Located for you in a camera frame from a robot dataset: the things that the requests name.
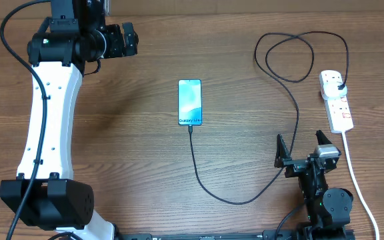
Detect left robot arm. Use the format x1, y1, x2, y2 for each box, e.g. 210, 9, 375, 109
0, 0, 139, 239

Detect black USB charging cable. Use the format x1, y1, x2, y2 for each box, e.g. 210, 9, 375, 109
187, 31, 350, 205

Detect white power strip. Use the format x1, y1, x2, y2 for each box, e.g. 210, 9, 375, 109
319, 70, 353, 133

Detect blue Galaxy smartphone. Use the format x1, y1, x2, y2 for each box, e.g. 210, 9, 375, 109
178, 79, 203, 125

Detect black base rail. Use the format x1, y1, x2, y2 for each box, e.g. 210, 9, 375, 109
47, 229, 356, 240

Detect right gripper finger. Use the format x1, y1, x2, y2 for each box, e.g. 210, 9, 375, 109
315, 130, 331, 145
274, 134, 292, 167

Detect white power strip cord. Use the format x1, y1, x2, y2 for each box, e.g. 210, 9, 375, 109
341, 131, 381, 240

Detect white charger adapter plug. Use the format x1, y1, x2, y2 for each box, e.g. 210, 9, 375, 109
321, 82, 347, 100

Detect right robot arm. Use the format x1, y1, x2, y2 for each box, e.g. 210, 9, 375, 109
274, 130, 355, 239

